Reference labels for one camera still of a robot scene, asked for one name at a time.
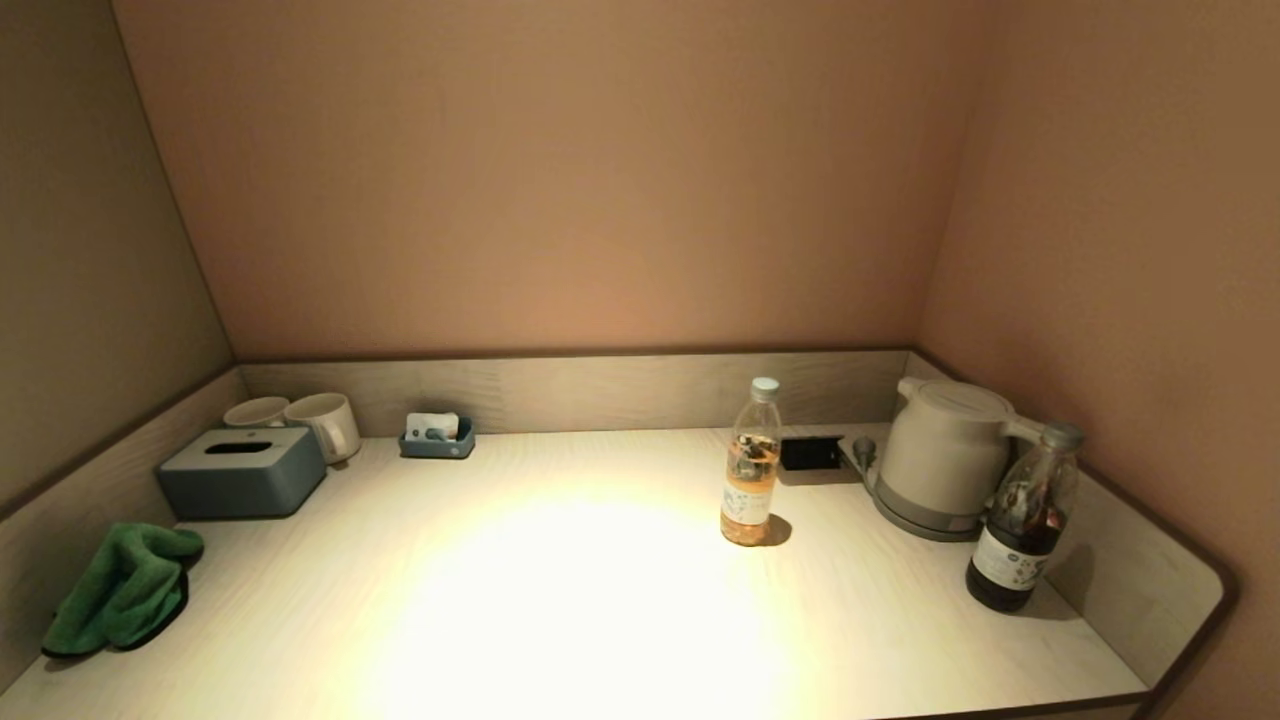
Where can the green microfibre cloth black edge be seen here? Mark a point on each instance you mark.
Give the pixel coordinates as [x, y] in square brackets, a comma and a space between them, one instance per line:
[125, 590]

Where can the wooden desk back panel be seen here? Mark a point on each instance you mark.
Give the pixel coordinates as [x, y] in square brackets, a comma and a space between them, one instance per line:
[600, 390]

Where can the wooden desk panel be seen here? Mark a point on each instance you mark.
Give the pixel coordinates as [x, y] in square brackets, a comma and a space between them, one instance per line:
[600, 390]
[1150, 590]

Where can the clear bottle light tea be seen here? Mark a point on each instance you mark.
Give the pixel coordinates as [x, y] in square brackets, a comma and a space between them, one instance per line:
[750, 480]

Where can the black pop-up power socket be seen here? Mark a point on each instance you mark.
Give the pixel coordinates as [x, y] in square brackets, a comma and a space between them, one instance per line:
[810, 453]

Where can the white sachet packets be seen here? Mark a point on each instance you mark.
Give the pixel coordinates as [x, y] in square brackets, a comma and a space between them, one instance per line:
[432, 426]

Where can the small blue tray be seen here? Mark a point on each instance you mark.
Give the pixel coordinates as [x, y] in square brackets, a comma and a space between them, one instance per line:
[437, 449]

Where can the grey kettle base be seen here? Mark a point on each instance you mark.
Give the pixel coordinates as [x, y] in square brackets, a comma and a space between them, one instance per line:
[905, 520]

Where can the white electric kettle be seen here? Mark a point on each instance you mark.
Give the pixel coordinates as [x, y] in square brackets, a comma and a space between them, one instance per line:
[945, 450]

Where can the grey-blue tissue box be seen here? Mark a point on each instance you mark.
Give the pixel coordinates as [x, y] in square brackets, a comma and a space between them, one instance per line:
[242, 480]

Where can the clear bottle dark tea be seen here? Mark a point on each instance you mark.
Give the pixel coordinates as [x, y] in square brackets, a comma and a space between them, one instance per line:
[1018, 540]

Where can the wooden desk right side panel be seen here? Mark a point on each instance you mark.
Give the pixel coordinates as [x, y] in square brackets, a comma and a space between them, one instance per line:
[1150, 590]

